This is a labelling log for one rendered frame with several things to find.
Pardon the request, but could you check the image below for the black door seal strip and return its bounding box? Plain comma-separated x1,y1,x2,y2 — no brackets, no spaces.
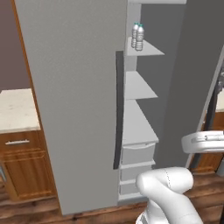
112,50,125,171

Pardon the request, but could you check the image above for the grey freezer shelf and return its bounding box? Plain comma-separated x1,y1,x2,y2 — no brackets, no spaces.
122,99,160,145
125,36,165,57
124,70,159,101

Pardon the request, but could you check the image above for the grey fridge door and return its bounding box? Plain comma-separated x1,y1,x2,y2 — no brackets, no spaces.
14,0,129,217

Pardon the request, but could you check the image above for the large grey freezer drawer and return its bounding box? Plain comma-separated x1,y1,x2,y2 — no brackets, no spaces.
121,142,156,166

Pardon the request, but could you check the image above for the grey fridge freezer cabinet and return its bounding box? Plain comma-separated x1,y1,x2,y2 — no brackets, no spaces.
117,0,188,206

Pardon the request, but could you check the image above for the small grey freezer drawer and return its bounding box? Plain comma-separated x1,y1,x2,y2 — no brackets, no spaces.
118,180,138,196

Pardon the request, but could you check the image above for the grey freezer door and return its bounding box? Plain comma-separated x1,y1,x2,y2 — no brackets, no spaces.
158,0,224,170

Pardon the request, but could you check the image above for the wooden cupboard door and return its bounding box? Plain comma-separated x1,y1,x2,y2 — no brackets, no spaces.
0,150,57,201

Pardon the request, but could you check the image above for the clear water bottle teal cap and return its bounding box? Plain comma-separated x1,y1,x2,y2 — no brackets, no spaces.
130,22,139,49
135,24,145,52

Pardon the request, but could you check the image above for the wooden drawer front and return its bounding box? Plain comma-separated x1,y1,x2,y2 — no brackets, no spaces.
0,129,47,155

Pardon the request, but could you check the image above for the wooden base cupboard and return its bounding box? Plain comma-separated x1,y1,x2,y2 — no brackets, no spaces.
189,110,224,176

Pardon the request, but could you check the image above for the dark freezer door handle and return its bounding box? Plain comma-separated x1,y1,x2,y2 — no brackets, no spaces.
192,66,224,171

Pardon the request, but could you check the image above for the silver drawer handle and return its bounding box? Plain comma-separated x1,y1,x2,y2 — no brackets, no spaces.
4,139,31,146

